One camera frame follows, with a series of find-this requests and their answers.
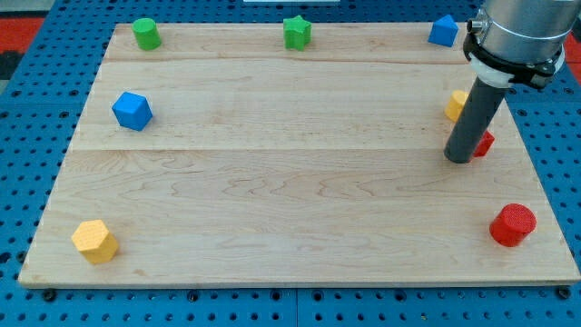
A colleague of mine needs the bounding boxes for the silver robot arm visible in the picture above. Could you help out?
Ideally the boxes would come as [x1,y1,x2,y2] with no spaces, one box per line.
[467,0,580,64]

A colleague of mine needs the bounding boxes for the yellow hexagon block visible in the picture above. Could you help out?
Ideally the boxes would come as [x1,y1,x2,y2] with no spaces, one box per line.
[71,220,119,264]

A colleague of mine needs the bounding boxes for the light wooden board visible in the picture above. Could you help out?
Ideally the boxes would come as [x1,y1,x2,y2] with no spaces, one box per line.
[19,23,580,289]

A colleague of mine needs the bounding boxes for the green star block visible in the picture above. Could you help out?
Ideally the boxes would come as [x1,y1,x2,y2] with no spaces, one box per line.
[283,15,311,51]

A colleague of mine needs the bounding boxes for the blue cube block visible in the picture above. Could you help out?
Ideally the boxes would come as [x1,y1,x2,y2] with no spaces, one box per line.
[112,92,153,131]

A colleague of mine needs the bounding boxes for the yellow block behind rod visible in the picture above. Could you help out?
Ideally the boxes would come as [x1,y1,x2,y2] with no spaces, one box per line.
[444,90,468,123]

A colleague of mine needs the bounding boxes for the green cylinder block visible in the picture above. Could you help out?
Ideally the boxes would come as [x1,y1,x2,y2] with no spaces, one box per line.
[132,17,162,51]

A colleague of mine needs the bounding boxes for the small red block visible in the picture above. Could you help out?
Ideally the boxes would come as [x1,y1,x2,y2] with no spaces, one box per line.
[473,131,495,157]

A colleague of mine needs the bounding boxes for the blue pentagon block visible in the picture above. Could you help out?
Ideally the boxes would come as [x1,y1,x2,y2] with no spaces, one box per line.
[428,15,459,47]

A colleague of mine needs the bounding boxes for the dark grey cylindrical pointer rod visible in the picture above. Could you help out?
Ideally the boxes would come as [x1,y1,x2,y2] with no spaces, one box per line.
[444,77,507,164]

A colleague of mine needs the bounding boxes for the red cylinder block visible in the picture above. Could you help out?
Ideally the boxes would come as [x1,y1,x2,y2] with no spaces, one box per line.
[489,203,537,247]

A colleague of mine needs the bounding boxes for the black clamp ring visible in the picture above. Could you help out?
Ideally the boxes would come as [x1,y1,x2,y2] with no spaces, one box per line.
[462,32,566,90]

